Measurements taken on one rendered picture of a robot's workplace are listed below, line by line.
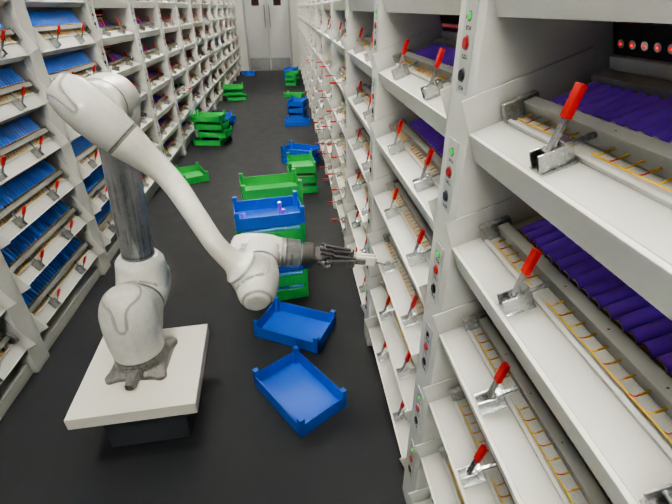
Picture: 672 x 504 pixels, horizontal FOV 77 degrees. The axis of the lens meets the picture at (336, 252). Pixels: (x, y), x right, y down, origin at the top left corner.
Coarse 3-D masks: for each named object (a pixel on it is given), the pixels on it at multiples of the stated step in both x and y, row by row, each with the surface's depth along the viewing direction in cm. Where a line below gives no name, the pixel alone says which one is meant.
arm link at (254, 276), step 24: (120, 144) 101; (144, 144) 104; (144, 168) 106; (168, 168) 108; (168, 192) 109; (192, 192) 110; (192, 216) 107; (216, 240) 107; (240, 264) 108; (264, 264) 112; (240, 288) 107; (264, 288) 107
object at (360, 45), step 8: (360, 32) 163; (368, 32) 180; (344, 40) 180; (352, 40) 181; (360, 40) 179; (368, 40) 167; (352, 48) 182; (360, 48) 165; (368, 48) 166; (352, 56) 172; (360, 56) 157; (368, 56) 143; (360, 64) 156; (368, 64) 138; (368, 72) 143
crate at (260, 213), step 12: (240, 204) 195; (252, 204) 197; (264, 204) 198; (276, 204) 200; (288, 204) 201; (300, 204) 191; (240, 216) 192; (252, 216) 192; (264, 216) 180; (276, 216) 182; (288, 216) 183; (300, 216) 184; (240, 228) 180; (252, 228) 181
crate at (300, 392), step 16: (256, 368) 155; (272, 368) 161; (288, 368) 165; (304, 368) 165; (256, 384) 156; (272, 384) 158; (288, 384) 158; (304, 384) 158; (320, 384) 158; (272, 400) 148; (288, 400) 151; (304, 400) 151; (320, 400) 151; (336, 400) 151; (288, 416) 141; (304, 416) 145; (320, 416) 141; (304, 432) 138
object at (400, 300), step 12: (384, 228) 148; (372, 240) 150; (384, 240) 150; (384, 252) 145; (384, 276) 134; (396, 276) 131; (396, 288) 127; (408, 288) 125; (396, 300) 122; (408, 300) 120; (396, 312) 118; (408, 336) 109; (420, 336) 108
